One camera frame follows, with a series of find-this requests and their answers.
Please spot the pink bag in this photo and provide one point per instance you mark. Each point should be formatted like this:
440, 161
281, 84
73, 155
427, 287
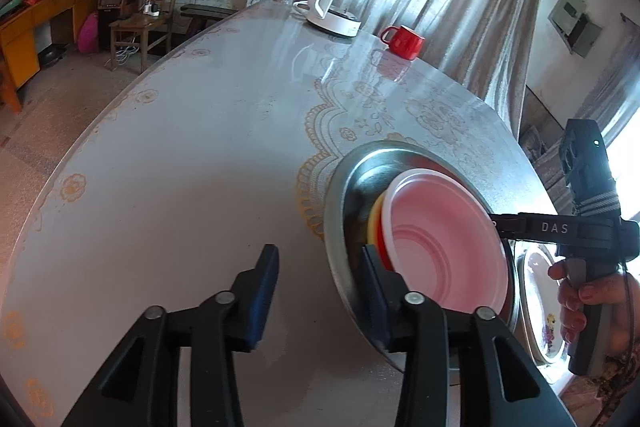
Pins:
88, 34

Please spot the person's right hand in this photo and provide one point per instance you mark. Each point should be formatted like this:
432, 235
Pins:
605, 289

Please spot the white power strip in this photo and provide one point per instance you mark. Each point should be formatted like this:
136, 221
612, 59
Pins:
151, 9

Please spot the red plastic bowl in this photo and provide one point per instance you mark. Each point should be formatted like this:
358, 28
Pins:
440, 247

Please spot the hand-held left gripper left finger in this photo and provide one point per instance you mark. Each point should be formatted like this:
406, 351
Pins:
260, 302

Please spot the white glass electric kettle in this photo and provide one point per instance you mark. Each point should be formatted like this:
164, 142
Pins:
325, 12

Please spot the stainless steel bowl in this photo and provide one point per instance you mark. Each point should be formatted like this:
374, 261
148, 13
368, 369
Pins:
350, 207

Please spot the dark wooden bench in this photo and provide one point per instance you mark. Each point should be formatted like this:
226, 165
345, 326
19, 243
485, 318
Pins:
205, 10

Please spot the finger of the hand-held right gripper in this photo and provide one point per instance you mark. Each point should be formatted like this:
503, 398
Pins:
555, 227

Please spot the red mug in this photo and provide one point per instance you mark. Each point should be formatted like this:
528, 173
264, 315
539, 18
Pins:
405, 43

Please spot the black pan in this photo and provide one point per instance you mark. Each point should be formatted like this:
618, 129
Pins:
52, 56

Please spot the yellow plastic bowl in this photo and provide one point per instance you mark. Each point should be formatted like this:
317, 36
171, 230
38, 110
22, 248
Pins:
375, 222

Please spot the lace print plastic tablecloth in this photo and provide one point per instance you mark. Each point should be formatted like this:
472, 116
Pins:
175, 157

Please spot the wall electrical box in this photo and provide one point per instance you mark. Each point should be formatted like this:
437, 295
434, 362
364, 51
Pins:
570, 14

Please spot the large dragon print plate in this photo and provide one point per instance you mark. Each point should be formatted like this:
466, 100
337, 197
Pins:
547, 357

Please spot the orange wooden desk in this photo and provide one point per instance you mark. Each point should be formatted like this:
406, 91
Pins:
20, 42

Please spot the narrow grey side curtain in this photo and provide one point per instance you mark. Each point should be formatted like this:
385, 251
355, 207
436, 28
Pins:
615, 82

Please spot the wooden chair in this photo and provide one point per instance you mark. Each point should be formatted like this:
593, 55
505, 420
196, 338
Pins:
130, 24

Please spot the leaning picture frame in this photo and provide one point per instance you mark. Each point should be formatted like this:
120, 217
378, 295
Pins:
534, 144

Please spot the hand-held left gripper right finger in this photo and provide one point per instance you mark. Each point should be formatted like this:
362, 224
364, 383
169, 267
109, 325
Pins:
376, 302

